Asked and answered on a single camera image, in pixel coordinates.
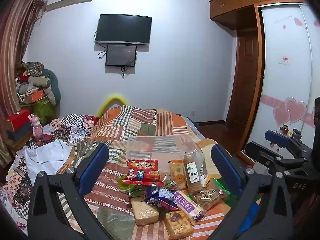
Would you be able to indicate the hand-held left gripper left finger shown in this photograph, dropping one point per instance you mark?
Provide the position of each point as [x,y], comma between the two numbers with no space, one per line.
[96,165]

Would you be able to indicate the round yellow cake packet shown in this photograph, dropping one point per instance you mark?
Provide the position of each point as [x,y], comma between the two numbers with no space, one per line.
[178,175]

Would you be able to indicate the plain sponge cake packet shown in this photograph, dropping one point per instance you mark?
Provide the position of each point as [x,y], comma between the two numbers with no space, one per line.
[145,212]

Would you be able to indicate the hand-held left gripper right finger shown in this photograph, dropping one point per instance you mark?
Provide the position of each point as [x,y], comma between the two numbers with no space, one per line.
[223,167]

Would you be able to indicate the small green candy packet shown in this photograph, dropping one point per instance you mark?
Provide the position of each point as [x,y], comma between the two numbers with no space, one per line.
[136,193]
[170,183]

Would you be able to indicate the dark patterned cushion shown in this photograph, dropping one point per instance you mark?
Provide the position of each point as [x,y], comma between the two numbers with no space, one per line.
[33,67]

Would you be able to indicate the orange cardboard box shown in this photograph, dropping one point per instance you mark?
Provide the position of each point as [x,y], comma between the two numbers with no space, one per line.
[35,97]

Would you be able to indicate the wooden nightstand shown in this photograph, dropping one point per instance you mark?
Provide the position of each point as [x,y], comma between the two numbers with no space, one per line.
[17,145]

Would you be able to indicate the dark grey box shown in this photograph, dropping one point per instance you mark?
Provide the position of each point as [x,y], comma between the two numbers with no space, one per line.
[18,132]

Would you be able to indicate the wall power outlet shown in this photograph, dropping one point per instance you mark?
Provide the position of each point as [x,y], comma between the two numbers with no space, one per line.
[192,113]

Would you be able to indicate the green snack packet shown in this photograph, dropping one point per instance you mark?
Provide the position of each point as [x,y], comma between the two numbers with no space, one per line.
[222,192]

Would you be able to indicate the floral patterned cloth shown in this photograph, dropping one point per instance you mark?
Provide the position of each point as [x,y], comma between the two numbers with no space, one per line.
[17,187]

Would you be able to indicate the pink doll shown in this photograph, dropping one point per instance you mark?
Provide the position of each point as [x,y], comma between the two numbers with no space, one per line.
[37,127]

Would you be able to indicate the red box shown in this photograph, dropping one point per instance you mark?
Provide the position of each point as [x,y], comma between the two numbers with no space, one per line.
[17,120]

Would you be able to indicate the clear pastry packet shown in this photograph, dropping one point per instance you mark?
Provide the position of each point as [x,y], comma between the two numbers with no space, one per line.
[208,196]

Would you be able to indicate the striped grey plush toy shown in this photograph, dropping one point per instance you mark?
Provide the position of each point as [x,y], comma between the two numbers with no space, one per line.
[37,82]

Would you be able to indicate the grey blue bed sheet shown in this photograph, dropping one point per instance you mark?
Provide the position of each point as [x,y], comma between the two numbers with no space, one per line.
[193,127]

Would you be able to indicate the checkered patchwork quilt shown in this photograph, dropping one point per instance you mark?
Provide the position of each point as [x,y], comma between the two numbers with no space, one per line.
[67,127]

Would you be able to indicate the yellow plush cushion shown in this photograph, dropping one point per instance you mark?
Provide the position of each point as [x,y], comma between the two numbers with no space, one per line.
[110,102]

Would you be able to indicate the nut cake packet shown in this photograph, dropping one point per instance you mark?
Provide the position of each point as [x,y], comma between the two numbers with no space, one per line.
[178,226]

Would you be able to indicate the wooden wardrobe with heart doors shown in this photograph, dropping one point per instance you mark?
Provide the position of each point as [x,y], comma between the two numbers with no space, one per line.
[285,42]

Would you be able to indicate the brown wooden door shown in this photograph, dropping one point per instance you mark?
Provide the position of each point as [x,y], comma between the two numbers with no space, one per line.
[246,80]

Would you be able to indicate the red snack packet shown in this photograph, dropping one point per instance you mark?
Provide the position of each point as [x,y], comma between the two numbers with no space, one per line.
[142,171]

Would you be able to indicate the striped patchwork blanket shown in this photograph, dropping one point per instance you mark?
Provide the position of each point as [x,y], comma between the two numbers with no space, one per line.
[140,125]

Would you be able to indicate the white bed sheet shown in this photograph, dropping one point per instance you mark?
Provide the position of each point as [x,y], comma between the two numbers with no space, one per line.
[45,157]

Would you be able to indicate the blue snack packet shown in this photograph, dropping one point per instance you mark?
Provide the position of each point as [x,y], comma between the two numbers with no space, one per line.
[160,197]

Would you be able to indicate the clear plastic storage box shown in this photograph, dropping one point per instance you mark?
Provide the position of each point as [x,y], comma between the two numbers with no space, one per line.
[155,147]

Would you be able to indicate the brown biscuit packet white label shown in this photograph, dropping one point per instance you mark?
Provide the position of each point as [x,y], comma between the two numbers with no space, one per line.
[193,172]

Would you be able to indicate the brown striped curtain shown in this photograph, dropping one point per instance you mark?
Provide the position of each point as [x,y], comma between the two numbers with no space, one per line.
[15,42]

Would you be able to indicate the small white red packet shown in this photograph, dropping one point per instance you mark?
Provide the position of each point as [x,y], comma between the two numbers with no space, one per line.
[205,180]

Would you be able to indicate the small black wall monitor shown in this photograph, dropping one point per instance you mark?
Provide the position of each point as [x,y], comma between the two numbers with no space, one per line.
[121,55]

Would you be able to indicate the purple label cake packet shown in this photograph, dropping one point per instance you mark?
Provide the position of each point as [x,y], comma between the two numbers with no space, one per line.
[187,205]

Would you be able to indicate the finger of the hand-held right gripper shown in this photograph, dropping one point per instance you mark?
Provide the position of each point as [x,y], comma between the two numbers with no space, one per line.
[265,158]
[276,138]

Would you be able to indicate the black wall television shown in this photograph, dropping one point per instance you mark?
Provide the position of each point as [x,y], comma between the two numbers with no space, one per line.
[123,28]

